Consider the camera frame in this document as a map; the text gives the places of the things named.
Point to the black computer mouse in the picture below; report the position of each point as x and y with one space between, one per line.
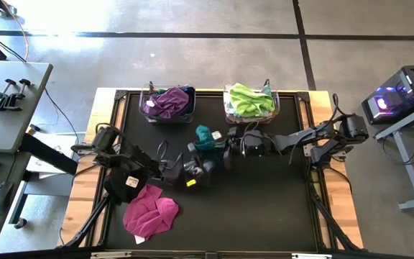
0 196

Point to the black clamp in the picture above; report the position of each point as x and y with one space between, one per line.
2 102
17 96

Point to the clear plastic bin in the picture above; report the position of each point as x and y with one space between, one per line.
250 122
167 120

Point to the dark teal cloth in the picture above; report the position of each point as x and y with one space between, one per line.
205 142

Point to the black towel with white label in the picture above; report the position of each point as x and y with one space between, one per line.
117 187

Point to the computer tower with lights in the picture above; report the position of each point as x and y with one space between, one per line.
397 97

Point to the black slanted bar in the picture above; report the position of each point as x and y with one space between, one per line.
49 154

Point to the black diagonal strut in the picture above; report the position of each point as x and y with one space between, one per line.
88 223
336 226

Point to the desk leg with caster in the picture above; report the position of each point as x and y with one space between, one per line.
18 205

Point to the black rig crossbar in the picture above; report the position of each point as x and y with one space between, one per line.
178 255

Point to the black table frame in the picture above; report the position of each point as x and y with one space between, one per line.
210 92

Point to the white desk frame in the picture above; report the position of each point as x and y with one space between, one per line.
406 158

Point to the black bin clip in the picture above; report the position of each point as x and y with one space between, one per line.
151 86
266 84

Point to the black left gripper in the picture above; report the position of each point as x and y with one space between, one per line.
198 172

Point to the magenta towel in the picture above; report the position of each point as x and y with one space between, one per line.
149 216

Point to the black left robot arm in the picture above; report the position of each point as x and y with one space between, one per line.
135 158

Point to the lime green towel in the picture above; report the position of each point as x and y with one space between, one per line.
250 100

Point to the purple towel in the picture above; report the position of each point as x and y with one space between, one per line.
167 104

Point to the black table mat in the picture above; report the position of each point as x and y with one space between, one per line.
246 208

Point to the light grey desk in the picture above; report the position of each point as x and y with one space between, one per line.
13 126

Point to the white papers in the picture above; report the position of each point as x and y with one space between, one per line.
63 142

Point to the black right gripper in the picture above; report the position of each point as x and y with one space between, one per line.
253 144

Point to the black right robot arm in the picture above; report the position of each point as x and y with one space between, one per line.
300 138

